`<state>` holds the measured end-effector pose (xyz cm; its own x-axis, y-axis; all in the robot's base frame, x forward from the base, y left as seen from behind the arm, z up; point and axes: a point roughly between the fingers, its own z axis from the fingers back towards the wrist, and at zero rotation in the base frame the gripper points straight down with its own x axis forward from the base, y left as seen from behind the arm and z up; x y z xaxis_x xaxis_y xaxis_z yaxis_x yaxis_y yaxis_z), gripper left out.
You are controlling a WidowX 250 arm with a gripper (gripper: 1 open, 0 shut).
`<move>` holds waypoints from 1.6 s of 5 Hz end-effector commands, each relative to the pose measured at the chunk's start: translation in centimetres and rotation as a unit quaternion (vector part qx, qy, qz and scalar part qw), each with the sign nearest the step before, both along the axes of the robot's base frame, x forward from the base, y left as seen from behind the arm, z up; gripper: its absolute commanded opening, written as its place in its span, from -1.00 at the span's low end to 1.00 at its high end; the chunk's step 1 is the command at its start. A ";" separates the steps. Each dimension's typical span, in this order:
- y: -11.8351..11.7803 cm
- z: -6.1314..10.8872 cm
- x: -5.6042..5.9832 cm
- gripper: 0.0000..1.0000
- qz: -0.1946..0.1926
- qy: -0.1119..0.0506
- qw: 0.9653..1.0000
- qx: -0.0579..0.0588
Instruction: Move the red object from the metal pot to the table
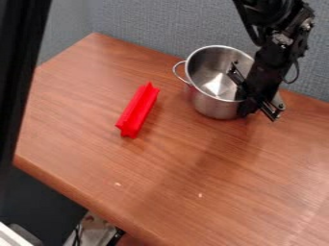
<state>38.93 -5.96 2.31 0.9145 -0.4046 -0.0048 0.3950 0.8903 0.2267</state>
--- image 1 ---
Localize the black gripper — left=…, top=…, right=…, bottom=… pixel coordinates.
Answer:
left=226, top=61, right=285, bottom=121

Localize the stainless steel pot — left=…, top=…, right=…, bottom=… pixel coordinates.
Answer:
left=173, top=45, right=253, bottom=120

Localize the red block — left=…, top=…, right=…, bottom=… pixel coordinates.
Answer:
left=115, top=82, right=159, bottom=138

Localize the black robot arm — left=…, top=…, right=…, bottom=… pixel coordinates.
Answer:
left=226, top=0, right=314, bottom=121

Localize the white object at corner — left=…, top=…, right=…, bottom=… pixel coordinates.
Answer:
left=0, top=222, right=34, bottom=246

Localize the black vertical foreground bar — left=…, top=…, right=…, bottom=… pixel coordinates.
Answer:
left=0, top=0, right=51, bottom=177

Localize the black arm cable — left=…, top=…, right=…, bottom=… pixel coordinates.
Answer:
left=281, top=57, right=301, bottom=86

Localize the white table leg frame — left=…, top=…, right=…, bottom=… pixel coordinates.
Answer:
left=63, top=211, right=125, bottom=246

